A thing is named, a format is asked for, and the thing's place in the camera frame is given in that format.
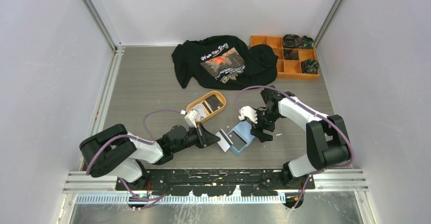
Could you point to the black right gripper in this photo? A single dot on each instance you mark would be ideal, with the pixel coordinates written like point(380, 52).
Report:
point(257, 129)

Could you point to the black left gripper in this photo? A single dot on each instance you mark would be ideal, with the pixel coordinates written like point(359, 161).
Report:
point(207, 137)

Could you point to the white magnetic stripe card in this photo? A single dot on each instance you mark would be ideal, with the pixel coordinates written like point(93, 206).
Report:
point(224, 141)

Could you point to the blue leather card holder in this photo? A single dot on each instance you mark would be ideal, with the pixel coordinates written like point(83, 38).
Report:
point(240, 137)

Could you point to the yellow oval tray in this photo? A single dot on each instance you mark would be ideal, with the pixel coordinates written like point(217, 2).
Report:
point(203, 98)

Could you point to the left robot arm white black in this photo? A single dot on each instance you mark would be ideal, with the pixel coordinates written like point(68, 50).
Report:
point(117, 152)

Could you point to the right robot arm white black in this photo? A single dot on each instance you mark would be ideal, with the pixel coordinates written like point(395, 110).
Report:
point(326, 136)

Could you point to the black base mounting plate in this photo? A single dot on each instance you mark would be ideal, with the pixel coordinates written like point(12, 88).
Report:
point(212, 182)

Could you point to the orange wooden compartment tray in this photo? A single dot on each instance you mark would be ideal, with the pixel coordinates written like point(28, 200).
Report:
point(287, 69)

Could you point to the black printed t-shirt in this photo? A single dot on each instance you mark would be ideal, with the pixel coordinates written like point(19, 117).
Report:
point(224, 63)

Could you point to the green patterned sock lower right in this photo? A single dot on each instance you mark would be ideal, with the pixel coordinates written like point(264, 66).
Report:
point(310, 66)

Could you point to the dark sock middle compartment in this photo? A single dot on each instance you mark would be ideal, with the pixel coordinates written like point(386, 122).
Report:
point(290, 54)

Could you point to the dark rolled sock top left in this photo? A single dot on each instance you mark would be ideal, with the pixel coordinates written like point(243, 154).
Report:
point(292, 41)

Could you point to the green rolled sock top right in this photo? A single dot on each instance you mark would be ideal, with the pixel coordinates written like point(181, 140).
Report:
point(307, 42)

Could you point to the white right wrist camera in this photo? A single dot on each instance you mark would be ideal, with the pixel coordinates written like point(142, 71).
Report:
point(248, 113)

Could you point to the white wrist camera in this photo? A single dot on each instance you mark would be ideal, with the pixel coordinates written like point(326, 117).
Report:
point(248, 113)
point(190, 118)

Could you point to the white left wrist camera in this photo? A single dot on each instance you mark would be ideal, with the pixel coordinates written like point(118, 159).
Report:
point(190, 118)

